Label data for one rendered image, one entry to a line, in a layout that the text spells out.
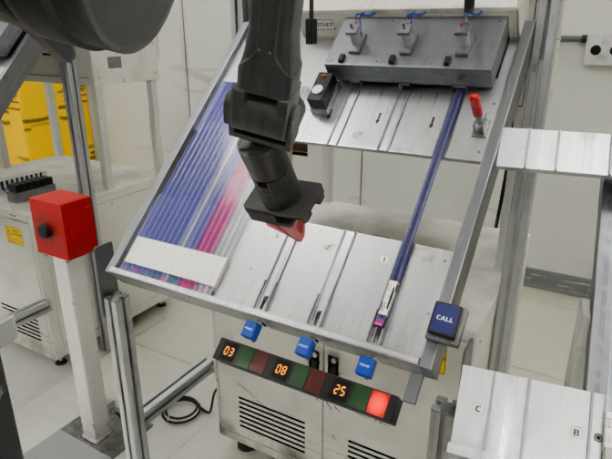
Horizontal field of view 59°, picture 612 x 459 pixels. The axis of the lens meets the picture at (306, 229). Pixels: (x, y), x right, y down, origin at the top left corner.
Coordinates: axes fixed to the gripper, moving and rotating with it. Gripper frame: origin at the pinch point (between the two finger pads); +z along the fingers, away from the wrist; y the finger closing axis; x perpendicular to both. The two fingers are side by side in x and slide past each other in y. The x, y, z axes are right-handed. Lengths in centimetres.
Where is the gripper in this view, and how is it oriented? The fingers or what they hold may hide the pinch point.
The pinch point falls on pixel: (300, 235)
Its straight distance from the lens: 83.5
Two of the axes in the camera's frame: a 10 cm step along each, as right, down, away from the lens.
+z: 2.6, 6.2, 7.3
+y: -8.7, -1.7, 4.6
